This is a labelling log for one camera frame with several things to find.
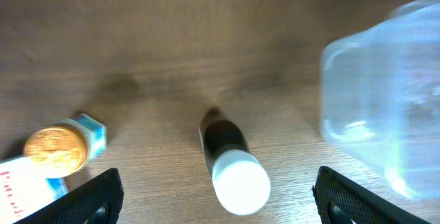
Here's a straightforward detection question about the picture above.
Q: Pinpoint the clear plastic container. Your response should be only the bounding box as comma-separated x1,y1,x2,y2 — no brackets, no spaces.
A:
320,0,439,199

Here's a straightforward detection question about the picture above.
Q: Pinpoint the gold lid small jar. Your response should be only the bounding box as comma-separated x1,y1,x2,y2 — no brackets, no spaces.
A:
23,113,107,179

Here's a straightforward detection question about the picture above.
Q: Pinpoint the black bottle white cap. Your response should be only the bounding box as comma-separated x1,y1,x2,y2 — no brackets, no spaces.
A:
199,107,271,216

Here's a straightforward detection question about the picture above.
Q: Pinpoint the white blue medicine box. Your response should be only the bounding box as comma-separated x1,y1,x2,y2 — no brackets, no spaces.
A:
1,157,68,224

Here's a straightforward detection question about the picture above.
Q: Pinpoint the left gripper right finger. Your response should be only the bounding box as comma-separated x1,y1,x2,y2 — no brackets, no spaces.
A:
312,166,429,224

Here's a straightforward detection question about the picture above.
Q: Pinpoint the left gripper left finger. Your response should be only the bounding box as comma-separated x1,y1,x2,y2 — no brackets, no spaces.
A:
17,168,124,224

